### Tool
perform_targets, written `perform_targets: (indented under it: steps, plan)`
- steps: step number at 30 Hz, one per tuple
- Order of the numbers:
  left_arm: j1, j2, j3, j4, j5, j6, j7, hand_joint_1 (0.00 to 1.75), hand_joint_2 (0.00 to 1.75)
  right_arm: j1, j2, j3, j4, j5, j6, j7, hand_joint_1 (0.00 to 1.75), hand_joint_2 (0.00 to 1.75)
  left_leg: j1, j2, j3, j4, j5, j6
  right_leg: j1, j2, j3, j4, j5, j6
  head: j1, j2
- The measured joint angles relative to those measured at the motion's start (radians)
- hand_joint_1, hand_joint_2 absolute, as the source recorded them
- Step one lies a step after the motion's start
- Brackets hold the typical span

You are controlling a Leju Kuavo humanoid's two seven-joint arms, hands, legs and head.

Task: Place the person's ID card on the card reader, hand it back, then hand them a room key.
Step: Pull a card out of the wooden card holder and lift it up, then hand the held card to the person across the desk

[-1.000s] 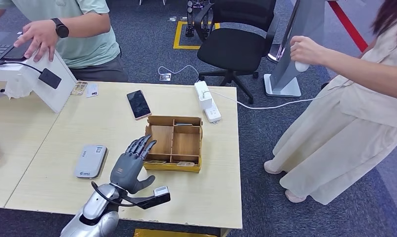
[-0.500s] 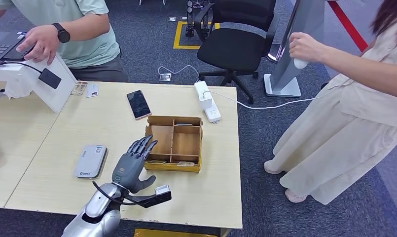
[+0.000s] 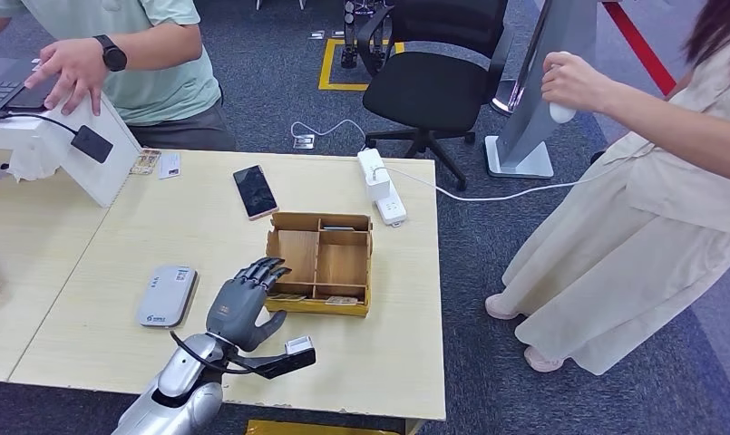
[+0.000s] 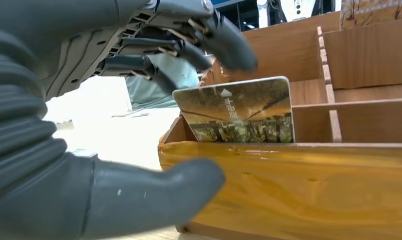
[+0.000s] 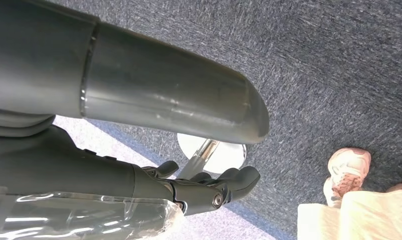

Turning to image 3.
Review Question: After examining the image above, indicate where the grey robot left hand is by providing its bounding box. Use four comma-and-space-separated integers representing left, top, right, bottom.
205, 256, 292, 353

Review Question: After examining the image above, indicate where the person's left hand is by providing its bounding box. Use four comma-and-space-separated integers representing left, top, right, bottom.
541, 51, 612, 114
24, 37, 111, 117

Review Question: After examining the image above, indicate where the white handheld device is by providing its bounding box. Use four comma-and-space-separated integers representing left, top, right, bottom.
547, 51, 578, 125

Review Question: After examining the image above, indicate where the white ID card with photo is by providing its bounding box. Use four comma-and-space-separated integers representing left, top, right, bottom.
157, 153, 182, 180

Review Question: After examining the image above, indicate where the grey-white card reader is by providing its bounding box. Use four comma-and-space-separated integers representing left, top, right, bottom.
138, 266, 198, 329

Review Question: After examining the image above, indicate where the person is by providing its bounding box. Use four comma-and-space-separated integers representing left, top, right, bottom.
0, 0, 237, 152
484, 0, 730, 376

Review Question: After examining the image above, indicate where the black wristwatch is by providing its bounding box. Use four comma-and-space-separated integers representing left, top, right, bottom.
92, 34, 129, 73

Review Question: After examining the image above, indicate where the grey kiosk stand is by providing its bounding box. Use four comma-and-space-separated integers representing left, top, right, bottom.
484, 0, 600, 180

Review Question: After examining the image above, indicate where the red floor tape line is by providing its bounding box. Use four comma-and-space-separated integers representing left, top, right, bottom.
601, 1, 678, 96

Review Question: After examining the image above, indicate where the black adapter box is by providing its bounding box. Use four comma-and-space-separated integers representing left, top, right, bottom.
71, 124, 114, 164

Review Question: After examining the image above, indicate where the white display stand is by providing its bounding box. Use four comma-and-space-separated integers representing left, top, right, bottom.
0, 90, 142, 208

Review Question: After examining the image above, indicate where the wooden divided organizer box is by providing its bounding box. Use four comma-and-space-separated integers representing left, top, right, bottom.
260, 211, 374, 318

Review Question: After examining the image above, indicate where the crumpled white paper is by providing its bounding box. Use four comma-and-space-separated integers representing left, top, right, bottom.
6, 147, 59, 183

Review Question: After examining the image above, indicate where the black smartphone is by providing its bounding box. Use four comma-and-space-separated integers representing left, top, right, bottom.
232, 165, 280, 222

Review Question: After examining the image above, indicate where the yellow box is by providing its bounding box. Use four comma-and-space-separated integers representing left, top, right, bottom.
246, 420, 402, 435

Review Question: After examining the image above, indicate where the black office chair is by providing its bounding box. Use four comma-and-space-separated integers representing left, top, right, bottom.
356, 0, 510, 192

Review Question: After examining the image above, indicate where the white power strip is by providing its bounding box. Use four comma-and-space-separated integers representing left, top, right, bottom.
356, 148, 408, 228

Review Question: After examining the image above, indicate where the white charger plug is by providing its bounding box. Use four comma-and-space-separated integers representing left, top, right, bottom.
365, 167, 392, 203

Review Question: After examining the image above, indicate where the pale pink sneaker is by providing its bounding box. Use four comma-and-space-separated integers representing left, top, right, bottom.
484, 293, 522, 321
523, 346, 567, 374

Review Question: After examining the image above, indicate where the yellow floor tape square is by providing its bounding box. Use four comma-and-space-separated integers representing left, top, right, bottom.
317, 39, 405, 93

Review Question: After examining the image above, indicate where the thin black adapter cable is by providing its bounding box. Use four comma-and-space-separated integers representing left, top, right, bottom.
0, 111, 81, 138

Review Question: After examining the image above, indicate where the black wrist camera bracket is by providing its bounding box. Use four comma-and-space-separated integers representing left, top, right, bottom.
226, 343, 317, 381

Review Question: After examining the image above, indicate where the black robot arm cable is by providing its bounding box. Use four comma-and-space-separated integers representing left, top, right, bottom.
170, 330, 258, 376

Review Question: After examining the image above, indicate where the long white charger cable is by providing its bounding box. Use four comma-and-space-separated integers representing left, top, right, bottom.
373, 143, 657, 202

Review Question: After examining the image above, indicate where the white power strip cord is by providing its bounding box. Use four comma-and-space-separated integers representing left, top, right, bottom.
290, 120, 367, 151

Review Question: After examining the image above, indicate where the black metal frame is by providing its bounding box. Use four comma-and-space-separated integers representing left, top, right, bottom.
340, 0, 395, 70

